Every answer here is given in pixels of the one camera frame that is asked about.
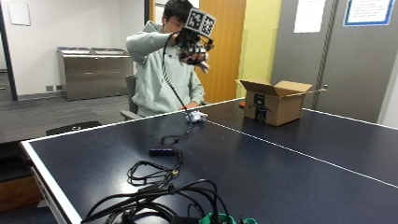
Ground wooden door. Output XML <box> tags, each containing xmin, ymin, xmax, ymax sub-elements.
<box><xmin>195</xmin><ymin>0</ymin><xmax>248</xmax><ymax>105</ymax></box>

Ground white cube of black markers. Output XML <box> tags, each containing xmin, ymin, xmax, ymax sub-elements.
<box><xmin>183</xmin><ymin>7</ymin><xmax>218</xmax><ymax>38</ymax></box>

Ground the person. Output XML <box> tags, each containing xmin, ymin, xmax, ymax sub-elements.
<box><xmin>124</xmin><ymin>0</ymin><xmax>217</xmax><ymax>119</ymax></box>

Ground white crumpled soft thing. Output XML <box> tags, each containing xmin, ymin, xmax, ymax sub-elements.
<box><xmin>184</xmin><ymin>109</ymin><xmax>209</xmax><ymax>123</ymax></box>

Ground grey office chair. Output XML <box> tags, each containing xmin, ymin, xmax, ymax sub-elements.
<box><xmin>120</xmin><ymin>75</ymin><xmax>144</xmax><ymax>121</ymax></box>

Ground stainless steel bin cabinet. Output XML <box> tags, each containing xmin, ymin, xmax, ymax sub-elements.
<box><xmin>56</xmin><ymin>46</ymin><xmax>135</xmax><ymax>102</ymax></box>

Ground open cardboard box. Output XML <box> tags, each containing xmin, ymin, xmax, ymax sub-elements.
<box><xmin>236</xmin><ymin>77</ymin><xmax>328</xmax><ymax>127</ymax></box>

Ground white paper sheet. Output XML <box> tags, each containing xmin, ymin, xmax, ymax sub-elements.
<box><xmin>293</xmin><ymin>0</ymin><xmax>328</xmax><ymax>35</ymax></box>

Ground small black hub box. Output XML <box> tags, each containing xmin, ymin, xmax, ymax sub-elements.
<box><xmin>148</xmin><ymin>147</ymin><xmax>179</xmax><ymax>157</ymax></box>

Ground black chair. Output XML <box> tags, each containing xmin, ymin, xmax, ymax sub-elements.
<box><xmin>45</xmin><ymin>120</ymin><xmax>104</xmax><ymax>137</ymax></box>

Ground blue framed poster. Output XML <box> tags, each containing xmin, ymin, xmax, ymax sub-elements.
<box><xmin>342</xmin><ymin>0</ymin><xmax>397</xmax><ymax>27</ymax></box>

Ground green clamp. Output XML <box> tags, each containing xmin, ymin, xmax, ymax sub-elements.
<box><xmin>198</xmin><ymin>212</ymin><xmax>258</xmax><ymax>224</ymax></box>

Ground wooden bench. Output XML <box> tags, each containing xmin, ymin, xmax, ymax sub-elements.
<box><xmin>0</xmin><ymin>174</ymin><xmax>45</xmax><ymax>214</ymax></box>

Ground black glove cable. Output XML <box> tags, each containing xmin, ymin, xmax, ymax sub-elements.
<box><xmin>160</xmin><ymin>31</ymin><xmax>197</xmax><ymax>147</ymax></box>

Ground thin black cable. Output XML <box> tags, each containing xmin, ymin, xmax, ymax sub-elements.
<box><xmin>125</xmin><ymin>150</ymin><xmax>185</xmax><ymax>188</ymax></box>

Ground white wall board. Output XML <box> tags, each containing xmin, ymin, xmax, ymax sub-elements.
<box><xmin>7</xmin><ymin>0</ymin><xmax>32</xmax><ymax>27</ymax></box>

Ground bundle of thick black cables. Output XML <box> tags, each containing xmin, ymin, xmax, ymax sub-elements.
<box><xmin>80</xmin><ymin>178</ymin><xmax>234</xmax><ymax>224</ymax></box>

